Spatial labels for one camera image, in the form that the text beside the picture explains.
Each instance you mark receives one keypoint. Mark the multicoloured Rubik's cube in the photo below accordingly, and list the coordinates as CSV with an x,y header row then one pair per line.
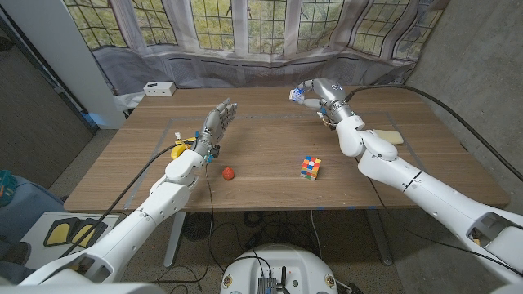
x,y
310,168

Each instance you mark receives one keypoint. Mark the grey computer module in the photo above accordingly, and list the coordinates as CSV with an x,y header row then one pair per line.
x,y
266,286

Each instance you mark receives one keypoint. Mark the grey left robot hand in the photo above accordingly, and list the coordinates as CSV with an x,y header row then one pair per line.
x,y
214,126

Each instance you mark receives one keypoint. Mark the white power strip box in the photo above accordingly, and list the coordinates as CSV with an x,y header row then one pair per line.
x,y
159,88

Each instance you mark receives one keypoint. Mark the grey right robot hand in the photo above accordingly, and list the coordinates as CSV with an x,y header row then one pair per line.
x,y
329,94

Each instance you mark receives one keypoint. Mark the blue upholstered seat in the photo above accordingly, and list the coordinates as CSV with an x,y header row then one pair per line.
x,y
28,204

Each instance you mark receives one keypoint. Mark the red ball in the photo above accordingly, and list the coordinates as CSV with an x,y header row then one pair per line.
x,y
228,173

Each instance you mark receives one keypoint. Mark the teal cloth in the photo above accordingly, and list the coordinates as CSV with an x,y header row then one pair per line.
x,y
7,188

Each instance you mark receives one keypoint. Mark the grey table leg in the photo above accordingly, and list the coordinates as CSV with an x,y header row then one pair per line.
x,y
380,241

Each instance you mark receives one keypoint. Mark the printed window backdrop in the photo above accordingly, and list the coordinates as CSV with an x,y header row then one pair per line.
x,y
265,41

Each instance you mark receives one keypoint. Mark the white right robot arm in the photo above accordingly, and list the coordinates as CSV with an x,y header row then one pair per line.
x,y
408,179

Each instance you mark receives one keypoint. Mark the wooden table board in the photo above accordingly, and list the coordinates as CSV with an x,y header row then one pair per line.
x,y
253,117

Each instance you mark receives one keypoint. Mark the white table leg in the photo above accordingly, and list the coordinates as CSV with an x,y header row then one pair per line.
x,y
175,237

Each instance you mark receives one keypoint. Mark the white pedal platform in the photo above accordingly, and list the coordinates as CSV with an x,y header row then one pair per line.
x,y
37,253

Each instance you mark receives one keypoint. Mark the yellow black foot pedal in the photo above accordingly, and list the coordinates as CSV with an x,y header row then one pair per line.
x,y
59,232
86,234

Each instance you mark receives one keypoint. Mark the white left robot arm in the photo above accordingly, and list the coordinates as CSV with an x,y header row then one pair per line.
x,y
163,200

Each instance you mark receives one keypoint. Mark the pale yellow sponge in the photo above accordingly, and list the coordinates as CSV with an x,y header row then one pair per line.
x,y
394,136

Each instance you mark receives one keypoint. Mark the white robot torso base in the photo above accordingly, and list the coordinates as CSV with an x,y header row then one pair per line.
x,y
282,265

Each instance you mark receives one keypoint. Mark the black round fan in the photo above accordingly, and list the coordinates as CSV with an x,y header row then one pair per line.
x,y
198,225

